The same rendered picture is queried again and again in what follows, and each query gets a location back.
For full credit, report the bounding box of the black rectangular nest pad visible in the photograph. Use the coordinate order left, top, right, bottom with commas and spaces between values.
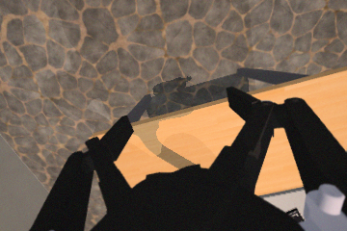
286, 208, 304, 222

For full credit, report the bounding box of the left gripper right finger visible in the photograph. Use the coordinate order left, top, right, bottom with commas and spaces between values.
181, 87, 347, 231

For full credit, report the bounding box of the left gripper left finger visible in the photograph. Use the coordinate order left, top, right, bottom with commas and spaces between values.
29, 115, 151, 231

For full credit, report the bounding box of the grey base plate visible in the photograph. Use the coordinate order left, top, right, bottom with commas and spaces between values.
259, 187, 306, 217

